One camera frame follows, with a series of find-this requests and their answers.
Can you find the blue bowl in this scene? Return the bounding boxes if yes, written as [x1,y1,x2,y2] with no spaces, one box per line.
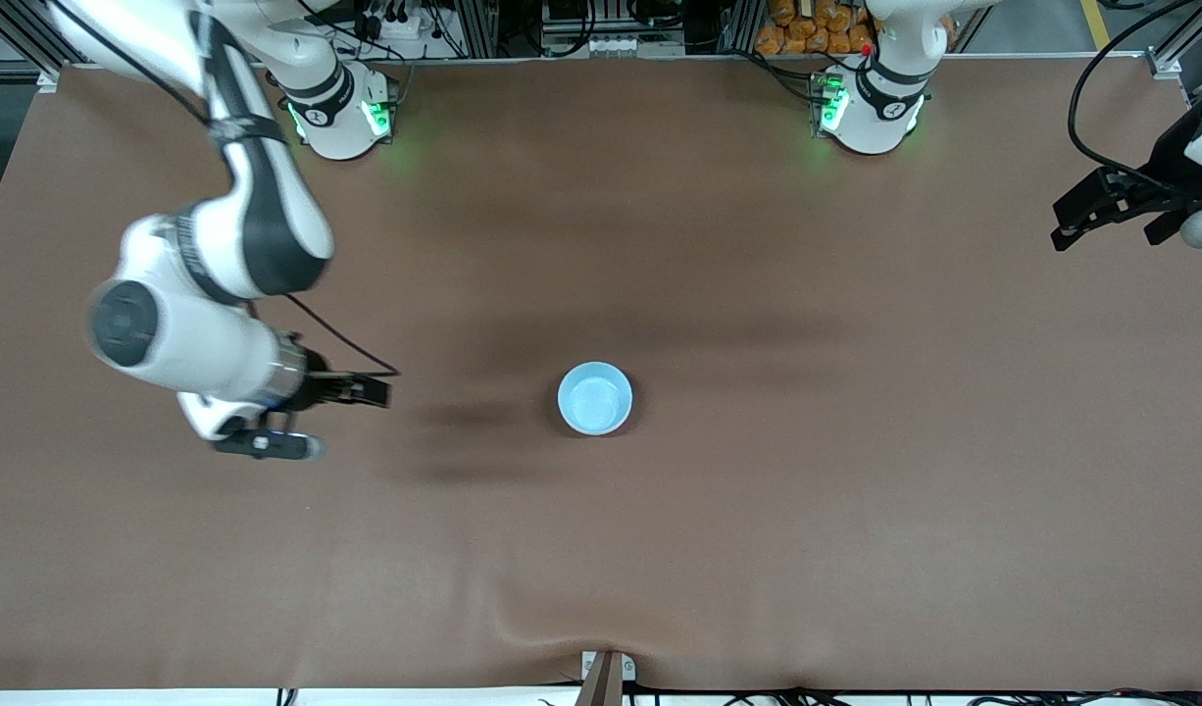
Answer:
[558,361,633,437]

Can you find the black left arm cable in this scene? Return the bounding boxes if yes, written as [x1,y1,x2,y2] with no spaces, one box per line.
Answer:
[1067,0,1200,187]

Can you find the aluminium frame post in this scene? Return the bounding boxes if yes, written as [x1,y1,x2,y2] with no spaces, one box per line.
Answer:
[459,0,501,60]
[724,0,764,55]

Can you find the aluminium frame profile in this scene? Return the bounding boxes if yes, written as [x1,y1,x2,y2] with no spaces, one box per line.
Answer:
[0,0,63,91]
[1145,0,1202,109]

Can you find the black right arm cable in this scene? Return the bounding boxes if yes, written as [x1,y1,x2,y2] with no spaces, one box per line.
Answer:
[47,0,401,378]

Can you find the white power strip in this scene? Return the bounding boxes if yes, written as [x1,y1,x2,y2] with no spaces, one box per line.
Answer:
[351,8,435,42]

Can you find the orange snack packets pile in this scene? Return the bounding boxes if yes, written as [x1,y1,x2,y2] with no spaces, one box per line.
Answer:
[755,0,876,57]

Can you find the metal camera stand bracket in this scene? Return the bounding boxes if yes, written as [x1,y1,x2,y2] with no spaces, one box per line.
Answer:
[579,649,637,706]

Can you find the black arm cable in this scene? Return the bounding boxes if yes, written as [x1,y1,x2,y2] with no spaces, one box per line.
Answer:
[47,0,401,378]
[1067,0,1200,187]

